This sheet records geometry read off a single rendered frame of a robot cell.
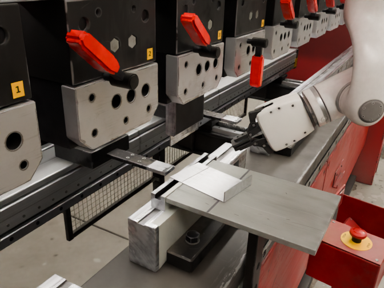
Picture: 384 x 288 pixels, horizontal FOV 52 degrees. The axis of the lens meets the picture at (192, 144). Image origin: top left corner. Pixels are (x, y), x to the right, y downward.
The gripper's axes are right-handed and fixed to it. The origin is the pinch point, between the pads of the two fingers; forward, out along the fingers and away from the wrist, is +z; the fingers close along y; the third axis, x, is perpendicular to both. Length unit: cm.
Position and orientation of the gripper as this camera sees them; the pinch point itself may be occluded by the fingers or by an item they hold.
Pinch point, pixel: (241, 142)
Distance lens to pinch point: 86.9
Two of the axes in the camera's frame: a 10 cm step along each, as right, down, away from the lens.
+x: -0.1, 4.1, -9.1
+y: -4.8, -8.0, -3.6
